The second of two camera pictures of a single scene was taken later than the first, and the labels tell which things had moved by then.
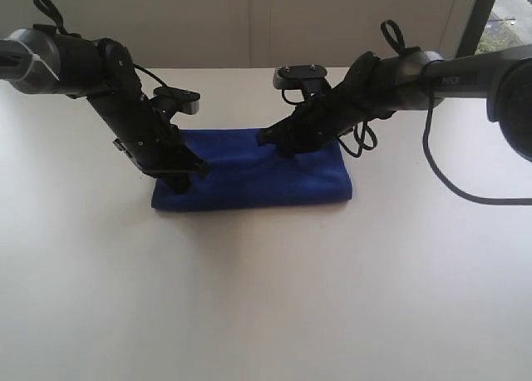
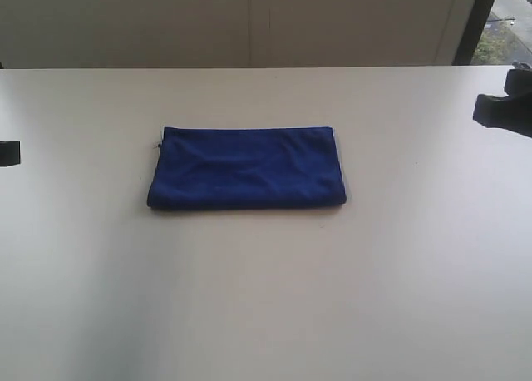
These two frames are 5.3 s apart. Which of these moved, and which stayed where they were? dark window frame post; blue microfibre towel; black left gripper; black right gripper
Moved: black left gripper; black right gripper
Stayed: blue microfibre towel; dark window frame post
